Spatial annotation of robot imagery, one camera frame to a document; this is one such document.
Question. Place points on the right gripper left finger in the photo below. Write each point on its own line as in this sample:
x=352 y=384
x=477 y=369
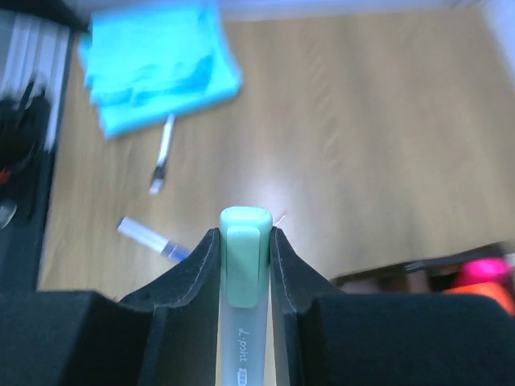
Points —
x=164 y=333

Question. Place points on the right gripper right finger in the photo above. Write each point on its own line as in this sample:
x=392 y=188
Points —
x=324 y=336

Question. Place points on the blue capped white marker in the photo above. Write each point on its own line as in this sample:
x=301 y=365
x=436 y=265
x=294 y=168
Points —
x=144 y=236

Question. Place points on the mint green highlighter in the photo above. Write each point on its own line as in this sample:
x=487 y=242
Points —
x=245 y=343

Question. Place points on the orange black highlighter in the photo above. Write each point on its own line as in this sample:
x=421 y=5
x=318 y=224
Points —
x=491 y=290

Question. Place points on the pink black highlighter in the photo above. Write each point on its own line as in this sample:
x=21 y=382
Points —
x=492 y=269

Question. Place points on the black capped white marker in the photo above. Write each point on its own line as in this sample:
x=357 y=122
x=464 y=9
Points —
x=159 y=173

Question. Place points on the brown wooden desk organizer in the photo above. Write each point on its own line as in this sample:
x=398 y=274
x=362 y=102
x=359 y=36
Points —
x=422 y=275

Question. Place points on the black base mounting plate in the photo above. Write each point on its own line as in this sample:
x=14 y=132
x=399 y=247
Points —
x=22 y=238

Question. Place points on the folded teal cloth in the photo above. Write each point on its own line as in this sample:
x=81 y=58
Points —
x=145 y=62

